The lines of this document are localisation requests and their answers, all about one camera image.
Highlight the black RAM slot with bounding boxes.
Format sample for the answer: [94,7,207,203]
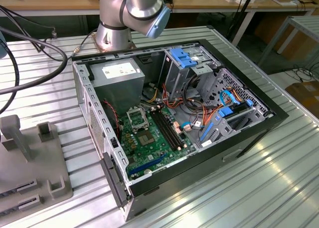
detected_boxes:
[155,110,184,149]
[158,110,187,147]
[153,110,181,150]
[150,110,178,151]

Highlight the long wooden desk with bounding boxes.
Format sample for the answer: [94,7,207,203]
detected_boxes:
[0,0,319,18]

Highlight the grey parts rack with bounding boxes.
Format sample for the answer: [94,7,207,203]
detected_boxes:
[0,114,74,225]

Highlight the small cardboard box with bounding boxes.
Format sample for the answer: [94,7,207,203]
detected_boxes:
[285,80,319,110]

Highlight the blue SATA wire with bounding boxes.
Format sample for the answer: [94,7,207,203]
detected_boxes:
[218,88,242,107]

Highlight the blue plastic drive latch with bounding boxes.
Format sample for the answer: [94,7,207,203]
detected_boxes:
[168,47,199,69]

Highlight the green motherboard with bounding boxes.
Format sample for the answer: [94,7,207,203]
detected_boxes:
[117,105,200,182]

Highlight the thin cable with silver plug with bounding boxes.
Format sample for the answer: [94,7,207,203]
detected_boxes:
[70,27,99,57]

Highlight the grey metal frame table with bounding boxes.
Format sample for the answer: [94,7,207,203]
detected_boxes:
[258,15,319,73]

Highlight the black case fan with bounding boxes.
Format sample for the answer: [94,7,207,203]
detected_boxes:
[101,98,122,140]

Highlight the blue disk carrier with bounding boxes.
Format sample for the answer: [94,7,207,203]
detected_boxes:
[199,99,255,142]

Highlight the orange red power wire bundle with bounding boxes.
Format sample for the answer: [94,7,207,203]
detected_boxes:
[161,83,226,128]

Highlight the thin black cable with connector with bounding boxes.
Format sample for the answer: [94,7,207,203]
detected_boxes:
[0,11,58,52]

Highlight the black stand leg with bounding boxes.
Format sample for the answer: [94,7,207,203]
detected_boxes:
[225,0,258,46]

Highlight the black wire bundle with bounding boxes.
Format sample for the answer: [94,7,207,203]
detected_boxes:
[182,75,209,108]

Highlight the blue expansion slot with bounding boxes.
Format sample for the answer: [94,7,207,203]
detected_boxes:
[128,152,167,178]

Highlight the grey power supply unit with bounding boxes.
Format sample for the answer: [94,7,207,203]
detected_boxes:
[88,58,146,117]

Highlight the black expansion card latch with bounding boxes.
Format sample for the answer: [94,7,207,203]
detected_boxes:
[100,152,132,209]

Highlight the grey metal disk bay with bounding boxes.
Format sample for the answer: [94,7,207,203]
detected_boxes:
[195,102,274,150]

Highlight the metal socket cover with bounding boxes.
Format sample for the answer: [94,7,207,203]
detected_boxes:
[126,107,151,132]

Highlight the black open PC case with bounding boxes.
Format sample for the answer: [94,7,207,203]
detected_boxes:
[71,38,290,223]

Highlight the thick black camera cable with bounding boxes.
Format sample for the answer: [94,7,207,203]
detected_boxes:
[0,25,20,115]
[0,5,69,95]

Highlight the yellow black power wires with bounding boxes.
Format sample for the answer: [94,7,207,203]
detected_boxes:
[142,83,161,105]

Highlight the large brown cardboard box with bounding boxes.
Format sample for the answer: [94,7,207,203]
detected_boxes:
[254,12,316,61]

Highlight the CPU socket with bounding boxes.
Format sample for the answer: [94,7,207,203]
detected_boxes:
[137,130,156,147]

